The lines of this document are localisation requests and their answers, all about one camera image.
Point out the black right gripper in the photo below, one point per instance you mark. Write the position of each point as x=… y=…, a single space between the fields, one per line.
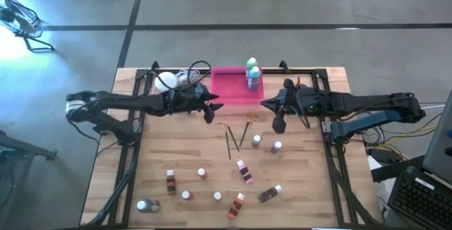
x=303 y=101

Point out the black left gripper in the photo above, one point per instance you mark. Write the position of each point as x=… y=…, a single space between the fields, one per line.
x=187 y=99

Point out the purple paint bottle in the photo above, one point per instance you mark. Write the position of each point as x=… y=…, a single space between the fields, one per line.
x=277 y=146

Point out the large gold-ferrule paintbrush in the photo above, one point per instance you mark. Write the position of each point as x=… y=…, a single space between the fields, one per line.
x=245 y=130

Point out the orange-bristle paintbrush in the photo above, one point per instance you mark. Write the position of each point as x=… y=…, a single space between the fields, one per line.
x=298 y=80

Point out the blue paint bottle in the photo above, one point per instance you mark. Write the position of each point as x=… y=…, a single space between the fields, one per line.
x=254 y=82

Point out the green paint bottle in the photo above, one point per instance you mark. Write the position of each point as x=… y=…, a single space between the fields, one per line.
x=251 y=62

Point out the large dark grey paint bottle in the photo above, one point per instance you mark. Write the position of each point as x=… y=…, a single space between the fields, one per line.
x=150 y=206

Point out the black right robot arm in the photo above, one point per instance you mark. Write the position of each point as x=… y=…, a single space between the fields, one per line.
x=370 y=103

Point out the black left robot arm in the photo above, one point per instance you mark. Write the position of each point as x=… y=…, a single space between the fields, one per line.
x=123 y=99

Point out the pink paint bottle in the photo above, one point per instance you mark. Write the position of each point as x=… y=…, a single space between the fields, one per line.
x=245 y=173

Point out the red paint bottle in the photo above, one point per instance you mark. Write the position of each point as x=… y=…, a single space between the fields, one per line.
x=202 y=173

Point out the dark brown paint bottle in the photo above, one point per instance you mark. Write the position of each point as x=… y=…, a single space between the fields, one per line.
x=268 y=194

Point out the yellow paint bottle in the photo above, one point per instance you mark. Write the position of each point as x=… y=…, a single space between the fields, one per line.
x=217 y=196

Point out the magenta paint bottle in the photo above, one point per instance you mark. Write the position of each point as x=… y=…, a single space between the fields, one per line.
x=186 y=195

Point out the orange paint bottle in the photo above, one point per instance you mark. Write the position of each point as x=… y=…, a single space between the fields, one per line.
x=235 y=207

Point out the pink plastic bin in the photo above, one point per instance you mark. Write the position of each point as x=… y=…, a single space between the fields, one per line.
x=229 y=89

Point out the grey laptop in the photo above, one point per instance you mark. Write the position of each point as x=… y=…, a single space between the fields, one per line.
x=420 y=198

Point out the black floor fan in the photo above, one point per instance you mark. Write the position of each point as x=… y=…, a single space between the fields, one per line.
x=21 y=20

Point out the dark grey workbench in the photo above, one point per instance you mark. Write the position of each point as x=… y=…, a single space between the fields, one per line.
x=14 y=187

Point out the silver corner bracket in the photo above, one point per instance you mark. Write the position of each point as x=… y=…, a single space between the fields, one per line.
x=326 y=127

